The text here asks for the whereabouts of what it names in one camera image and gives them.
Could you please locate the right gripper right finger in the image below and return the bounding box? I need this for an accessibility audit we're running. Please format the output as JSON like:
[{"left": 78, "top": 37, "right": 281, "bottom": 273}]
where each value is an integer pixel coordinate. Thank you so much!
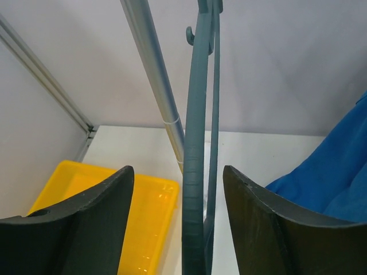
[{"left": 222, "top": 166, "right": 366, "bottom": 274}]

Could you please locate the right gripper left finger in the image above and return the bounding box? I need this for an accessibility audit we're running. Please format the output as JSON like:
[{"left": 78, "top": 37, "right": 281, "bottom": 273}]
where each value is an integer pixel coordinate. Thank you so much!
[{"left": 1, "top": 166, "right": 134, "bottom": 274}]

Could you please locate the grey-blue hanger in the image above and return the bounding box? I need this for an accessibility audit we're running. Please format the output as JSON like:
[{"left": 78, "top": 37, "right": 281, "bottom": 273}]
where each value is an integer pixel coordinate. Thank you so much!
[{"left": 182, "top": 1, "right": 223, "bottom": 274}]

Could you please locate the blue tank top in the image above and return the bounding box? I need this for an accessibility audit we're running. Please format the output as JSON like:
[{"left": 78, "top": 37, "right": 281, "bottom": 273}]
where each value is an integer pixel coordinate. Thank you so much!
[{"left": 266, "top": 94, "right": 366, "bottom": 223}]

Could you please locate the yellow plastic tray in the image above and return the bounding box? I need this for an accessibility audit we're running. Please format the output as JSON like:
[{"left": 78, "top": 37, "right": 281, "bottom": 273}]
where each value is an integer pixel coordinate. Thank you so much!
[{"left": 29, "top": 160, "right": 179, "bottom": 274}]

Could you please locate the clothes rack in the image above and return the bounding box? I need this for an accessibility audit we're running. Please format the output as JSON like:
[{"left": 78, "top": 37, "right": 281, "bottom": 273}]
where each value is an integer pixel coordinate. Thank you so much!
[{"left": 121, "top": 0, "right": 184, "bottom": 171}]

